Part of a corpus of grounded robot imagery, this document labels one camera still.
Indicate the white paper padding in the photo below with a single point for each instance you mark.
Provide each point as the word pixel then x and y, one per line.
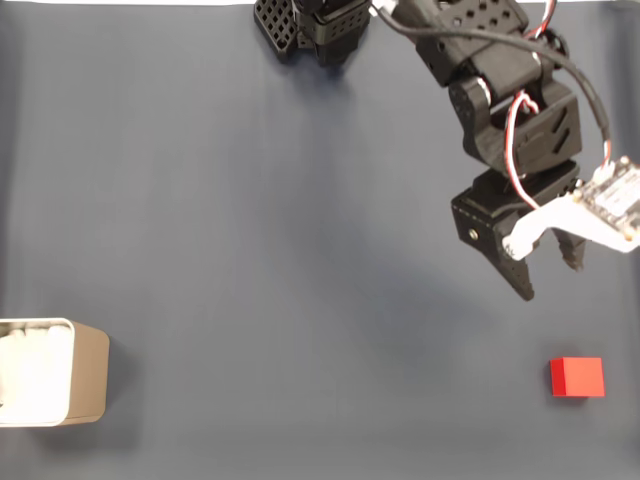
pixel 30 370

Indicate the camera board on white mount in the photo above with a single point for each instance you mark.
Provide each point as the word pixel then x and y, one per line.
pixel 615 200

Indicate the beige box with white rim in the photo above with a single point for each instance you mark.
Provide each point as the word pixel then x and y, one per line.
pixel 90 375

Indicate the dark grey table mat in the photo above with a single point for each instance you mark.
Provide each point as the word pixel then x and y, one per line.
pixel 250 250

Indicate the red cube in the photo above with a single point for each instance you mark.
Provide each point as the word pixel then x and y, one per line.
pixel 580 377

